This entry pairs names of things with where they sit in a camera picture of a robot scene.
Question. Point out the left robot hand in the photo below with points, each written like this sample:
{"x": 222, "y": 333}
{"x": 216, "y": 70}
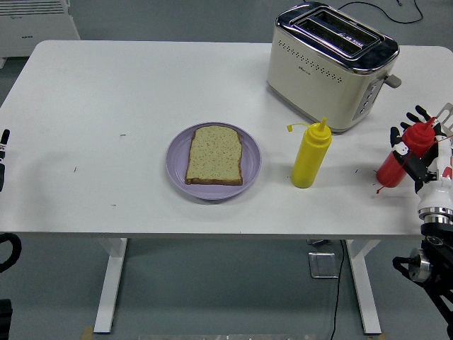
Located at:
{"x": 3, "y": 159}

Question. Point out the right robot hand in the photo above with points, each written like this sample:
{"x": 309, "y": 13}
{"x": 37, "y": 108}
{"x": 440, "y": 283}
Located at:
{"x": 437, "y": 191}

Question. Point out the red squeeze bottle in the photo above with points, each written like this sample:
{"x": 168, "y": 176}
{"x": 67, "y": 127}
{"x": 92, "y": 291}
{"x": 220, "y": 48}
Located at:
{"x": 389, "y": 173}

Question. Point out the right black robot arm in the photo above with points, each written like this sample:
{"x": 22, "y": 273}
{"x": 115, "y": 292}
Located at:
{"x": 435, "y": 255}

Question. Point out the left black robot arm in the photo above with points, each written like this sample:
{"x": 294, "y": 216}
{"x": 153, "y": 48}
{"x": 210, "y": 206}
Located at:
{"x": 16, "y": 248}

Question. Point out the speckled bread slice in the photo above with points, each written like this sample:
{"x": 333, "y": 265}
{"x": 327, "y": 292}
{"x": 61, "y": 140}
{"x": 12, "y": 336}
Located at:
{"x": 216, "y": 156}

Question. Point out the metal toast rack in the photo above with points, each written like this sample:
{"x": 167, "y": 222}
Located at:
{"x": 446, "y": 113}

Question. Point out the white table leg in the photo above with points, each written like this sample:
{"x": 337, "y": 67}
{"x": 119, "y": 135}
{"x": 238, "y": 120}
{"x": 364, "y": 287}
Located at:
{"x": 366, "y": 283}
{"x": 111, "y": 283}

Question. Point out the yellow squeeze bottle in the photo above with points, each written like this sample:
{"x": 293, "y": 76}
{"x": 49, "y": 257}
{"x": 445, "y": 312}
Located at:
{"x": 309, "y": 159}

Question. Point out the metal floor plate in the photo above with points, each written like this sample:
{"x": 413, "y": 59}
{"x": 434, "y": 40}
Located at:
{"x": 322, "y": 265}

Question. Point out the white floor appliance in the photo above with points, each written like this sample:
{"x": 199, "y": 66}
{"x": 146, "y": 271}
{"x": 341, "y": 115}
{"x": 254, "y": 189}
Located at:
{"x": 35, "y": 25}

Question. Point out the cream and chrome toaster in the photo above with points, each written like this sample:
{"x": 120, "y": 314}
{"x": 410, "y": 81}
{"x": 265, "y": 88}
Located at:
{"x": 318, "y": 81}

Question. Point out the purple plate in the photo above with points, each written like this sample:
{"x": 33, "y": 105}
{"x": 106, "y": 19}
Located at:
{"x": 251, "y": 159}

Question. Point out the grey under-table bracket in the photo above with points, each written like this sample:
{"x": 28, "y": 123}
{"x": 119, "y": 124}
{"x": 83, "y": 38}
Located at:
{"x": 318, "y": 242}

